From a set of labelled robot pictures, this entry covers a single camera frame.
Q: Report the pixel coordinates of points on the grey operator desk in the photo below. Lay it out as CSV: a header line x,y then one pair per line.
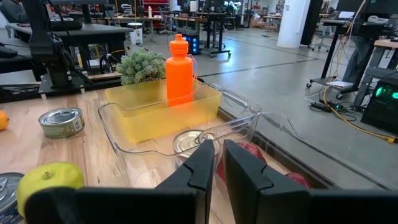
x,y
93,31

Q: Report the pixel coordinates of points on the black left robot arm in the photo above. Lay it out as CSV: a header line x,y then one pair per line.
x,y
49,53

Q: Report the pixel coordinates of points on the black rolling workstation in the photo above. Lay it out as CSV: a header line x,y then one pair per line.
x,y
217,34

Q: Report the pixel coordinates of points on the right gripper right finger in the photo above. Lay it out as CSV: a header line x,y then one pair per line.
x,y
255,193

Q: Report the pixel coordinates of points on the black rolling desk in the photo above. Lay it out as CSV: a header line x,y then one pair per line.
x,y
332,46

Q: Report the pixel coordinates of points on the yellow translucent plastic bin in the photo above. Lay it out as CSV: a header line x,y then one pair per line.
x,y
149,121

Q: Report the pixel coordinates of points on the orange toy mango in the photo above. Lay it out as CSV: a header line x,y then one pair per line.
x,y
3,120

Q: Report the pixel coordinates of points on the wide clear plastic bin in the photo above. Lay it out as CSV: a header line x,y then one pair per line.
x,y
273,124

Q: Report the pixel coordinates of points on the black power strip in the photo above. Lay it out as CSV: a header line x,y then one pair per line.
x,y
323,106

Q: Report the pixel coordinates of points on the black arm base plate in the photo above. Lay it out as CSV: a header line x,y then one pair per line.
x,y
62,87

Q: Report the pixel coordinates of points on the tin can blue label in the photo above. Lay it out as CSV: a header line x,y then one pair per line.
x,y
7,193

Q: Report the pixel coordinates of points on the tin can olive label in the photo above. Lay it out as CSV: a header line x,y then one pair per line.
x,y
61,122

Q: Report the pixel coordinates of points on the small red round fruit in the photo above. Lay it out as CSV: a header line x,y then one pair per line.
x,y
248,151

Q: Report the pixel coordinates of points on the tin can colourful label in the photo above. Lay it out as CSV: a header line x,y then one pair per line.
x,y
186,141

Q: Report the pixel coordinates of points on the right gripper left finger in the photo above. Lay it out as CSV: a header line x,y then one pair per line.
x,y
186,193

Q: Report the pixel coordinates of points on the person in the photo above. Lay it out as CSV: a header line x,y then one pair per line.
x,y
12,11
357,59

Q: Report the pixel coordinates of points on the orange plastic bottle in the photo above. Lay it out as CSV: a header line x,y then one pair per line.
x,y
178,70

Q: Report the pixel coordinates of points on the dark red fig-shaped fruit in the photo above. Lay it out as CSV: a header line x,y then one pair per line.
x,y
298,180

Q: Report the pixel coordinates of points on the computer tower green lights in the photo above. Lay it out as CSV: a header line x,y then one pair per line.
x,y
382,105

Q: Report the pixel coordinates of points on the green toy apple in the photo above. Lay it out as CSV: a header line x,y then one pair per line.
x,y
49,179

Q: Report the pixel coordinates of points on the computer tower blue lights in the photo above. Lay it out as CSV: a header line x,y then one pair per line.
x,y
192,43

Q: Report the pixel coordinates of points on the narrow clear plastic bin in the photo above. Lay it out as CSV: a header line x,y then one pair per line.
x,y
118,149

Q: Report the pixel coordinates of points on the white building pillar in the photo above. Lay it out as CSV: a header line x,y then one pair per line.
x,y
292,21

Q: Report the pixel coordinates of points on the white round stool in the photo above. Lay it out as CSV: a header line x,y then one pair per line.
x,y
135,32

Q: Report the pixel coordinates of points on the green broccoli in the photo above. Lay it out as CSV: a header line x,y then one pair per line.
x,y
141,67

